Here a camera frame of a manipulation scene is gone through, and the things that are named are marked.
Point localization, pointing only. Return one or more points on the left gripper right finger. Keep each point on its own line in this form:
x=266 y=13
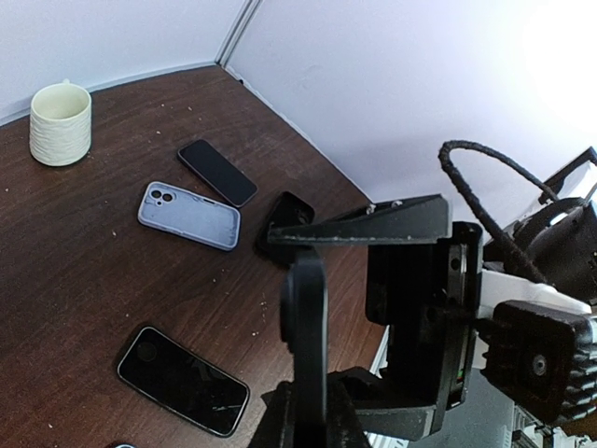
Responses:
x=343 y=428

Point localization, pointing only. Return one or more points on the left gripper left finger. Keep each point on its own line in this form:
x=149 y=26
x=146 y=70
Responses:
x=277 y=425

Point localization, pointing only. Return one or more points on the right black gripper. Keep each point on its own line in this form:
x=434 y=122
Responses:
x=423 y=284

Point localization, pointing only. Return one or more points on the black phone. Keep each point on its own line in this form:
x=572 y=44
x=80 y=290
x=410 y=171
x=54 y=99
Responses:
x=303 y=325
x=183 y=383

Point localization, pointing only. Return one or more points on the purple smartphone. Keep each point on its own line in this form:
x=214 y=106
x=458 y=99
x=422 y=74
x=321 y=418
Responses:
x=204 y=161

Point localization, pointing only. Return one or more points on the lilac silicone phone case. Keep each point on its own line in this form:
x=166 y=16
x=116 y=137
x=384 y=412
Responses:
x=191 y=216

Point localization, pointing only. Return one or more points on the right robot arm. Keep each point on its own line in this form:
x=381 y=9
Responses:
x=547 y=258

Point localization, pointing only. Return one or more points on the cream textured mug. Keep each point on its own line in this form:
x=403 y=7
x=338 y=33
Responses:
x=60 y=124

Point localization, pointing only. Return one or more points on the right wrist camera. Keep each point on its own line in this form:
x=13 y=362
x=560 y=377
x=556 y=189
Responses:
x=543 y=358

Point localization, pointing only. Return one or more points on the right aluminium corner post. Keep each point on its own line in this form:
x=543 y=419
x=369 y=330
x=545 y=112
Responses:
x=236 y=32

